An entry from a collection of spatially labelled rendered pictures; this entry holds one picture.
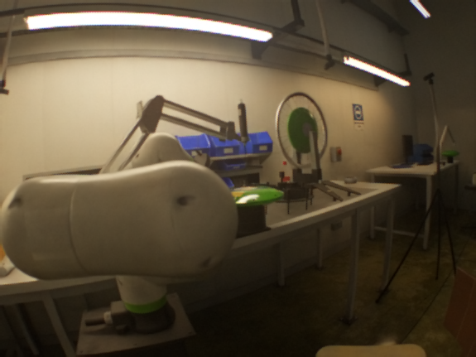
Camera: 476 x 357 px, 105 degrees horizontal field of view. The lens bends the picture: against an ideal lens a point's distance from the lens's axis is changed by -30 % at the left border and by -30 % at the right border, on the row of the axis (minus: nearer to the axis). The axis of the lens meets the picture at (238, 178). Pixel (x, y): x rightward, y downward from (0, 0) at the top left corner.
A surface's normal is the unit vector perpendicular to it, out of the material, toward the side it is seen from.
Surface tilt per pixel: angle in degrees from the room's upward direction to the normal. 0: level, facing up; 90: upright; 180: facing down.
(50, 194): 41
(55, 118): 90
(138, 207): 65
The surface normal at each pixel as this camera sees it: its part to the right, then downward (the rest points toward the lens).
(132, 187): -0.02, -0.65
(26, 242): 0.24, 0.03
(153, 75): 0.51, 0.04
